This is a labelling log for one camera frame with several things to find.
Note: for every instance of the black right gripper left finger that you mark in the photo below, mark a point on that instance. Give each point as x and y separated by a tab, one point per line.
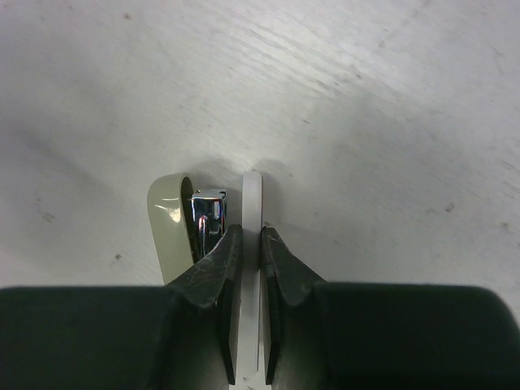
179	336

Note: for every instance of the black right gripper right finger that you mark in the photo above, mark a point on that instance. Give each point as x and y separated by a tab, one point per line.
340	335

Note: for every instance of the beige white stapler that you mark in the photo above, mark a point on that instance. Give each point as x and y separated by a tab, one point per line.
187	224

